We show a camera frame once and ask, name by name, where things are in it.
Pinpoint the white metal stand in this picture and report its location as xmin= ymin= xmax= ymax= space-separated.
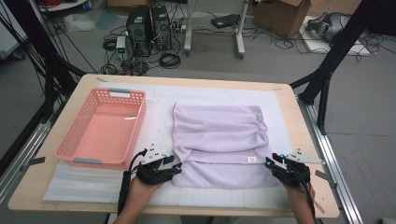
xmin=183 ymin=0 xmax=250 ymax=60

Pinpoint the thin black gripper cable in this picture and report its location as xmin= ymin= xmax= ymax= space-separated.
xmin=295 ymin=167 xmax=318 ymax=220

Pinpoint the white round table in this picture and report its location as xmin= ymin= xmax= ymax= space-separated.
xmin=36 ymin=0 xmax=89 ymax=13

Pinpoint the grey metal bracket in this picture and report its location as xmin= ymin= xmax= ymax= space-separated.
xmin=315 ymin=169 xmax=338 ymax=189
xmin=21 ymin=157 xmax=47 ymax=172

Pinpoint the brown cardboard box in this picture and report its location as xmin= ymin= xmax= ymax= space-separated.
xmin=253 ymin=0 xmax=312 ymax=39

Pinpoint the thick black sleeved cable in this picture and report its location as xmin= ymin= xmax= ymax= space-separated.
xmin=117 ymin=148 xmax=148 ymax=217

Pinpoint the person's left hand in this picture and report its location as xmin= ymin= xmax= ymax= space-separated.
xmin=128 ymin=177 xmax=163 ymax=208

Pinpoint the black flat device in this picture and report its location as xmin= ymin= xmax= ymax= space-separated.
xmin=210 ymin=13 xmax=241 ymax=30

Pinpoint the grey headset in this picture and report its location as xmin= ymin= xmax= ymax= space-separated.
xmin=306 ymin=11 xmax=351 ymax=43

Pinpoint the aluminium rail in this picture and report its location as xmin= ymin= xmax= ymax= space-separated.
xmin=297 ymin=96 xmax=364 ymax=224
xmin=0 ymin=102 xmax=64 ymax=203

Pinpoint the white adapter box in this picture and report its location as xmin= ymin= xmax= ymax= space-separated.
xmin=115 ymin=35 xmax=127 ymax=61

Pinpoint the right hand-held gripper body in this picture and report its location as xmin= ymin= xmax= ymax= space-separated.
xmin=275 ymin=148 xmax=327 ymax=188

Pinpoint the tangle of black floor cables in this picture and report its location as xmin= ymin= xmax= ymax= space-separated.
xmin=246 ymin=22 xmax=396 ymax=59

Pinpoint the black frame post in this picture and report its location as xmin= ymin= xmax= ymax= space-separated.
xmin=4 ymin=0 xmax=87 ymax=123
xmin=289 ymin=0 xmax=388 ymax=136

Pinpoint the black computer tower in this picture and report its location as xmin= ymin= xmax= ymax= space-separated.
xmin=125 ymin=5 xmax=152 ymax=57
xmin=150 ymin=5 xmax=173 ymax=51

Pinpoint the coiled black cable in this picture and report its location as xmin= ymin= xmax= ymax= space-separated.
xmin=159 ymin=52 xmax=182 ymax=70

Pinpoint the lilac patterned towel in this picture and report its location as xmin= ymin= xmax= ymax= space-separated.
xmin=171 ymin=103 xmax=281 ymax=189

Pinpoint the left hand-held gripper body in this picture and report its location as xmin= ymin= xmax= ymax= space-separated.
xmin=135 ymin=143 xmax=175 ymax=186

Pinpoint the clear plastic bag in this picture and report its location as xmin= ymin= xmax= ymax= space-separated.
xmin=64 ymin=12 xmax=96 ymax=34

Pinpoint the white floor board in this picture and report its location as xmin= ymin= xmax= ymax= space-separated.
xmin=300 ymin=15 xmax=372 ymax=57

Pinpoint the pink plastic basket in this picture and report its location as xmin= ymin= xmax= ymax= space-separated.
xmin=54 ymin=88 xmax=148 ymax=171

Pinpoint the white grid mat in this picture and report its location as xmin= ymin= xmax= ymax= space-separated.
xmin=92 ymin=81 xmax=310 ymax=210

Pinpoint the person's right hand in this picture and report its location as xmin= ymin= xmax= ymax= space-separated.
xmin=281 ymin=183 xmax=316 ymax=206

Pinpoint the wooden table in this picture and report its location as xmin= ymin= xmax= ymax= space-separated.
xmin=7 ymin=73 xmax=340 ymax=218

